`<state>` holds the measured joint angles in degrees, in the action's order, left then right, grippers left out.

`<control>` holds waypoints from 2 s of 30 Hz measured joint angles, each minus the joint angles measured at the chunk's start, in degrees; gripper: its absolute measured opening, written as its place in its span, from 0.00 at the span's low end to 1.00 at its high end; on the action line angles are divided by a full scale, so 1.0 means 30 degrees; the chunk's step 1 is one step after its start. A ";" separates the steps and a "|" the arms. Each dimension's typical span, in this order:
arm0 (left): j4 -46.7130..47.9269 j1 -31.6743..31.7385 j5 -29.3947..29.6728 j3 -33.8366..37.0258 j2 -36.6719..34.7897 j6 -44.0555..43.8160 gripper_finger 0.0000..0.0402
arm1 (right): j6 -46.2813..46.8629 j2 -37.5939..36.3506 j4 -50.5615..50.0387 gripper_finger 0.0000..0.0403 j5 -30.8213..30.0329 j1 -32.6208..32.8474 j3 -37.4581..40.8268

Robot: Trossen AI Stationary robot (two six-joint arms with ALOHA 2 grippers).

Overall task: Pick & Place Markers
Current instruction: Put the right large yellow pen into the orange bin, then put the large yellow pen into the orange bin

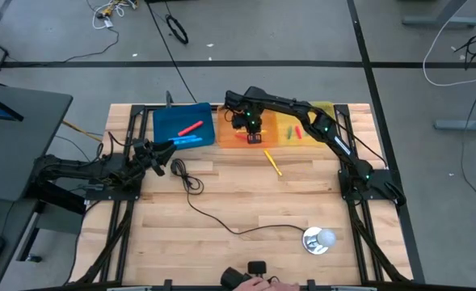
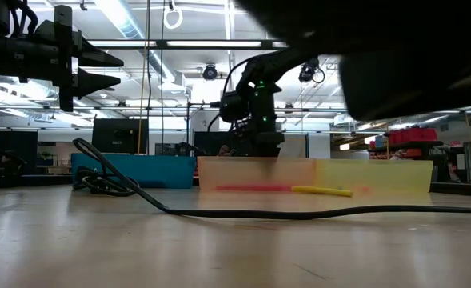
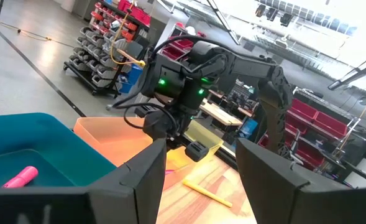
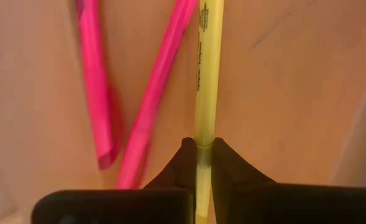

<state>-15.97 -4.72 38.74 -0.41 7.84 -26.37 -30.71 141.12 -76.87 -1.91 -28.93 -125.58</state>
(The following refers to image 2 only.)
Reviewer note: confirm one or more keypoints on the person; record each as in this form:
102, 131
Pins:
225, 151

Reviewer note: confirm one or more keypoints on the yellow highlighter with black print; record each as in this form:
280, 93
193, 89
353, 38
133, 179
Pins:
323, 191

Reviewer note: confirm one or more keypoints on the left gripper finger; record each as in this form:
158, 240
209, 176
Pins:
91, 56
91, 82

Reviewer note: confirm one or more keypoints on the pink highlighter with clip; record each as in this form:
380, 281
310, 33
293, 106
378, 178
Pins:
251, 188

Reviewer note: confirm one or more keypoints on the black monitor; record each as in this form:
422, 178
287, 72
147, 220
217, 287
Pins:
119, 136

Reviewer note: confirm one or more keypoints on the overhead LED light bar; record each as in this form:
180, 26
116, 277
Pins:
211, 44

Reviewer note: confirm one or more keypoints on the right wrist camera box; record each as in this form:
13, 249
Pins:
232, 107

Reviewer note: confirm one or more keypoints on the red storage crates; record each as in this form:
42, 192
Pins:
413, 137

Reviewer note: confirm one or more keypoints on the black overhead camera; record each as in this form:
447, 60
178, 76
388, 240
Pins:
210, 73

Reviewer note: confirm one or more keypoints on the yellow translucent plastic bin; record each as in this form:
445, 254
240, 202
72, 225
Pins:
379, 176

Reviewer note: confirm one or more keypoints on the orange translucent plastic bin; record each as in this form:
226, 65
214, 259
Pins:
251, 172

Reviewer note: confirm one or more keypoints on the blue plastic bin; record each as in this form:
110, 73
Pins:
159, 170

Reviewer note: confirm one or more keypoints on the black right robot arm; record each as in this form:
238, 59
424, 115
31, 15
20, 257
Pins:
379, 24

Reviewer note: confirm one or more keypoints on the black partition panel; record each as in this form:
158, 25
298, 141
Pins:
207, 144

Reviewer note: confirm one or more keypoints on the silver ceiling ventilation duct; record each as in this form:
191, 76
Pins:
127, 26

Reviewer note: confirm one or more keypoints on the white partition panel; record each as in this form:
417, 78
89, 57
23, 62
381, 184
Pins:
295, 148

